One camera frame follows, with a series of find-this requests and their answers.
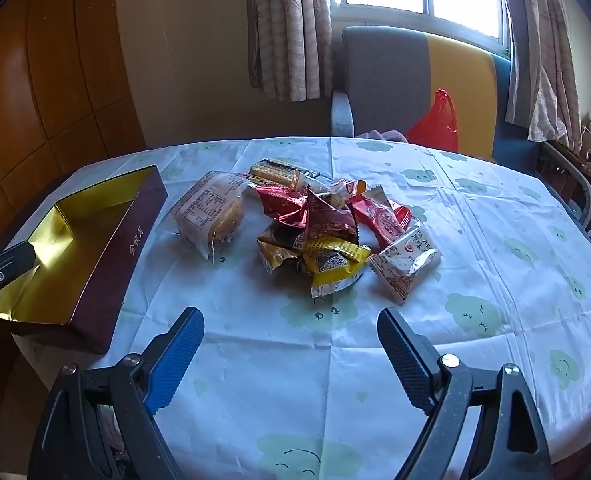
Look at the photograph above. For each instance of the pink cloth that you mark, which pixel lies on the pink cloth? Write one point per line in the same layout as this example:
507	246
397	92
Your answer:
385	136

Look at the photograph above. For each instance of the maroon tin box gold interior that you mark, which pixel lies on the maroon tin box gold interior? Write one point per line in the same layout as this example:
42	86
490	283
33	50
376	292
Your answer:
110	270

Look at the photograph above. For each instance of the red foil snack packet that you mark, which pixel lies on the red foil snack packet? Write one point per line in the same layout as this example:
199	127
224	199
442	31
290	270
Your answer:
280	202

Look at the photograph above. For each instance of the red orange snack packet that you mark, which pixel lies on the red orange snack packet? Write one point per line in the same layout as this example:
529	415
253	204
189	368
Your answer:
275	255

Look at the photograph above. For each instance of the long clear packet red ends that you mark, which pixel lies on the long clear packet red ends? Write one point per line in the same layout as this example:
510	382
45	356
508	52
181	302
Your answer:
348	188

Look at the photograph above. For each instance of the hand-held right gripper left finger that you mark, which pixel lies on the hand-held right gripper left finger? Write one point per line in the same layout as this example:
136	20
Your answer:
175	360

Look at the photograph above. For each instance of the dark red snack packet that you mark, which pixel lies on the dark red snack packet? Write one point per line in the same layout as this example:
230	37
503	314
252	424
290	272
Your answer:
328	220

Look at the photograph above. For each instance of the bright red snack packet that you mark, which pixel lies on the bright red snack packet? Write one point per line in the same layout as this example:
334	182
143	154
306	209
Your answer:
380	217

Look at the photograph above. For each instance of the large clear-wrapped pastry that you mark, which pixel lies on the large clear-wrapped pastry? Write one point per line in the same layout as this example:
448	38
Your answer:
208	210

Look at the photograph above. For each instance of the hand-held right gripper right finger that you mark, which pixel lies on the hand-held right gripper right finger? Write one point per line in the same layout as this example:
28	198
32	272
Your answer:
405	355

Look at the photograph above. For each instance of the yellow snack packet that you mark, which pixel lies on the yellow snack packet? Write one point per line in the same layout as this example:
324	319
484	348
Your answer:
333	260

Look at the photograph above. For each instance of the grey yellow blue chair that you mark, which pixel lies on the grey yellow blue chair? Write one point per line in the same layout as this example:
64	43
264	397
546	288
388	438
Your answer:
385	75

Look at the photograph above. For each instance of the beige patterned curtain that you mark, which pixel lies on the beige patterned curtain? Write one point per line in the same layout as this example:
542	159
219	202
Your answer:
550	60
290	35

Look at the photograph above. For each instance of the red plastic bag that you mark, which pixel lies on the red plastic bag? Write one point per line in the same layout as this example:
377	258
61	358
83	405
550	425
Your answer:
435	125

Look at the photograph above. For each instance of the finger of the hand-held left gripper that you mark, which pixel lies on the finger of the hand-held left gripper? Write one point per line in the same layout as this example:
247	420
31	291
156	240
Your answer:
10	262

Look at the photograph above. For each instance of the white tablecloth green cloud print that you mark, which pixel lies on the white tablecloth green cloud print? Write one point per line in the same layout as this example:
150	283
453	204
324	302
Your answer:
285	350

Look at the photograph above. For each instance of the wooden cabinet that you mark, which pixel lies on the wooden cabinet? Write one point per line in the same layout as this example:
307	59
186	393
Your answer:
50	85

